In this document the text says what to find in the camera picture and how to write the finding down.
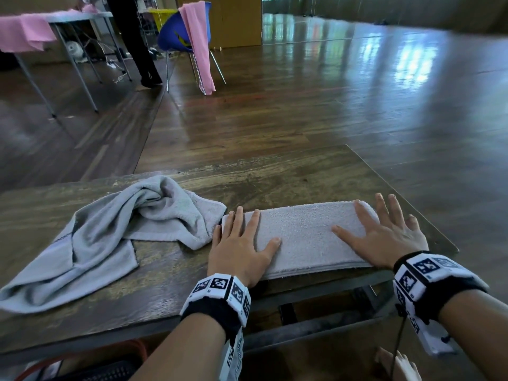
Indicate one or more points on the person's left hand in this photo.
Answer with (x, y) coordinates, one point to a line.
(234, 253)

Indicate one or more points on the person's right hand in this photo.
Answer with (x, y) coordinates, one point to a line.
(389, 246)

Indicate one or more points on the grey terry towel checkered stripe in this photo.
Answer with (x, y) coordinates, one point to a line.
(309, 238)

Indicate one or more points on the light grey smooth towel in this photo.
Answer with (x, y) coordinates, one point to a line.
(111, 242)

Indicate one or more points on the person's right forearm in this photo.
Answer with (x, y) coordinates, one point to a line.
(476, 337)

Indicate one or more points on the person's bare foot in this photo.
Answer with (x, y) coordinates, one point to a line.
(405, 369)

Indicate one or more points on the yellow plastic basket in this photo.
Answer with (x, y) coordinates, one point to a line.
(160, 15)

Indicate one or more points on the black left wrist marker band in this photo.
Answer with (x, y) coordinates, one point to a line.
(218, 301)

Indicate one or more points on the pink cloth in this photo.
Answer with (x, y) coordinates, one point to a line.
(196, 43)
(27, 33)

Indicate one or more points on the blue chair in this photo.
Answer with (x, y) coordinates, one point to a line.
(170, 35)

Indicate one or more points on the yellow wooden door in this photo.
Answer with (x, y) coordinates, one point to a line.
(234, 19)

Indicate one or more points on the white floor fan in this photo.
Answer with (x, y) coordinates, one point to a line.
(74, 50)

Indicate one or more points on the grey folding table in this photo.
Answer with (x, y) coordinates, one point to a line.
(75, 17)

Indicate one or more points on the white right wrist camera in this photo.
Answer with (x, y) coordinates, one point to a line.
(432, 337)

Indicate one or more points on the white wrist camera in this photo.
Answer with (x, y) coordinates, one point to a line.
(232, 357)
(432, 337)

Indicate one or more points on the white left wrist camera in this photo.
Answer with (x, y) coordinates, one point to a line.
(232, 357)

